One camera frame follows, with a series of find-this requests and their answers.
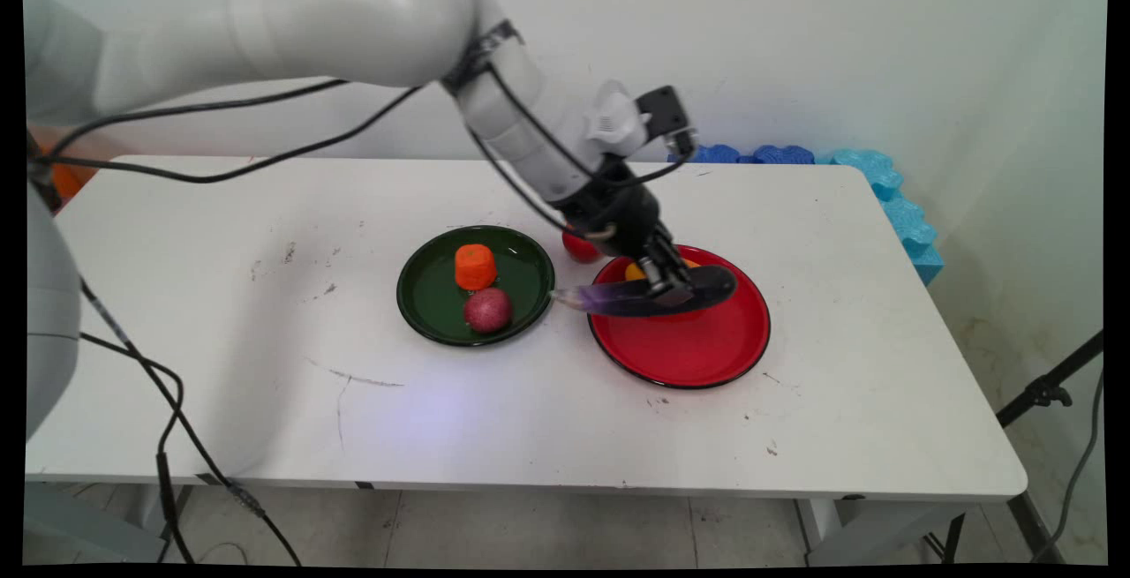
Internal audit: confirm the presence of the purple toy eggplant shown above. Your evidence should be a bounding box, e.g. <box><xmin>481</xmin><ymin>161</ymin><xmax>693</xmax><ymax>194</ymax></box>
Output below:
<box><xmin>548</xmin><ymin>264</ymin><xmax>739</xmax><ymax>319</ymax></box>

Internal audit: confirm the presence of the red plate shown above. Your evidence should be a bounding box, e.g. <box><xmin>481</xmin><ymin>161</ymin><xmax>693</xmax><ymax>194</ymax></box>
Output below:
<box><xmin>587</xmin><ymin>244</ymin><xmax>772</xmax><ymax>390</ymax></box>

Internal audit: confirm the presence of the grey hanging cable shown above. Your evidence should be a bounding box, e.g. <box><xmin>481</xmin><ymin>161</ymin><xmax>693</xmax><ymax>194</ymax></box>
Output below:
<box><xmin>1033</xmin><ymin>368</ymin><xmax>1105</xmax><ymax>563</ymax></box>

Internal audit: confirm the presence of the orange carrot piece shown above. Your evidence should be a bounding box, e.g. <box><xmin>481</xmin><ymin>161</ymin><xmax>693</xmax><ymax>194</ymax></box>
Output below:
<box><xmin>455</xmin><ymin>244</ymin><xmax>499</xmax><ymax>291</ymax></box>

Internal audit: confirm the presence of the dark blue foam piece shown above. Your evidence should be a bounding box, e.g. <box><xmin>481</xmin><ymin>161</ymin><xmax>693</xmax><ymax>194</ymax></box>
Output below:
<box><xmin>742</xmin><ymin>145</ymin><xmax>816</xmax><ymax>166</ymax></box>
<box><xmin>668</xmin><ymin>144</ymin><xmax>742</xmax><ymax>165</ymax></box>

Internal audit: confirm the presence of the grey table leg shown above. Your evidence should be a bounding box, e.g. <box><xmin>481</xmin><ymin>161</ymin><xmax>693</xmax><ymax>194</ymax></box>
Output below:
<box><xmin>25</xmin><ymin>483</ymin><xmax>193</xmax><ymax>564</ymax></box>
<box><xmin>795</xmin><ymin>497</ymin><xmax>968</xmax><ymax>567</ymax></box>

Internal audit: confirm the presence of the black base cable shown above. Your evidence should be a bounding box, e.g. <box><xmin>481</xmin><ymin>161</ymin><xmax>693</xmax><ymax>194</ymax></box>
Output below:
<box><xmin>78</xmin><ymin>276</ymin><xmax>303</xmax><ymax>567</ymax></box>

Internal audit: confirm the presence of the light blue foam strip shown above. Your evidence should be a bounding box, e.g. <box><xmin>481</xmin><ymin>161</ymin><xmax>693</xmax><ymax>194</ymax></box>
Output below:
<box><xmin>816</xmin><ymin>149</ymin><xmax>945</xmax><ymax>287</ymax></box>

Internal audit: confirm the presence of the dark green plate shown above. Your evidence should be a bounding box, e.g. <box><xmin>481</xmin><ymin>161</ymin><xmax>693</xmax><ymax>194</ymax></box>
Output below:
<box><xmin>396</xmin><ymin>225</ymin><xmax>557</xmax><ymax>348</ymax></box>

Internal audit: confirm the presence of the dark red round fruit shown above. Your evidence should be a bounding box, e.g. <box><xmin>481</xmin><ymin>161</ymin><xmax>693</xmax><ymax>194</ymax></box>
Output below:
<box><xmin>464</xmin><ymin>287</ymin><xmax>515</xmax><ymax>334</ymax></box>

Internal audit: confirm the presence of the orange object behind table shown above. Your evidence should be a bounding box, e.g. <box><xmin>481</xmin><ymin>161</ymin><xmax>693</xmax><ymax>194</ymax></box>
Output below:
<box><xmin>44</xmin><ymin>147</ymin><xmax>100</xmax><ymax>201</ymax></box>

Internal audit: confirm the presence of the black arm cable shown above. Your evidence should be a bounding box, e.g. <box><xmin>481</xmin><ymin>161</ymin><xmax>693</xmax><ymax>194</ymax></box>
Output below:
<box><xmin>32</xmin><ymin>84</ymin><xmax>426</xmax><ymax>185</ymax></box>
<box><xmin>35</xmin><ymin>62</ymin><xmax>698</xmax><ymax>235</ymax></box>

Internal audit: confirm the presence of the black tripod stand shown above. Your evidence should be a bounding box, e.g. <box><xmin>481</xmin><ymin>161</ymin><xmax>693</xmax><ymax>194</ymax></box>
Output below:
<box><xmin>996</xmin><ymin>331</ymin><xmax>1105</xmax><ymax>563</ymax></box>

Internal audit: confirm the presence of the yellow orange toy mango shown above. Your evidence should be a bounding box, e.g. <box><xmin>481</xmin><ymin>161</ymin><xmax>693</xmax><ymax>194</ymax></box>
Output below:
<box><xmin>625</xmin><ymin>257</ymin><xmax>702</xmax><ymax>284</ymax></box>

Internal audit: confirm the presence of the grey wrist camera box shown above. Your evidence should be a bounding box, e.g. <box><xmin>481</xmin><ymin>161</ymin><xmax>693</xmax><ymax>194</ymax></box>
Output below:
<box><xmin>586</xmin><ymin>84</ymin><xmax>699</xmax><ymax>161</ymax></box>

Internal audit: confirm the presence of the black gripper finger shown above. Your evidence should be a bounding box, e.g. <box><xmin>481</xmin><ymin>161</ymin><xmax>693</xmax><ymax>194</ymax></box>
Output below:
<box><xmin>662</xmin><ymin>244</ymin><xmax>700</xmax><ymax>298</ymax></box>
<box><xmin>639</xmin><ymin>255</ymin><xmax>675</xmax><ymax>304</ymax></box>

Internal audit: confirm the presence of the red toy tomato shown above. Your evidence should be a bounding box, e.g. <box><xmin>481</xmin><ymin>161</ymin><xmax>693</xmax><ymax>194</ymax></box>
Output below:
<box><xmin>562</xmin><ymin>227</ymin><xmax>606</xmax><ymax>264</ymax></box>

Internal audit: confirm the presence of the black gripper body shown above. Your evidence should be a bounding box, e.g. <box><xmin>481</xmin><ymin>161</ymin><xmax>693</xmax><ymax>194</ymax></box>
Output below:
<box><xmin>561</xmin><ymin>179</ymin><xmax>682</xmax><ymax>268</ymax></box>

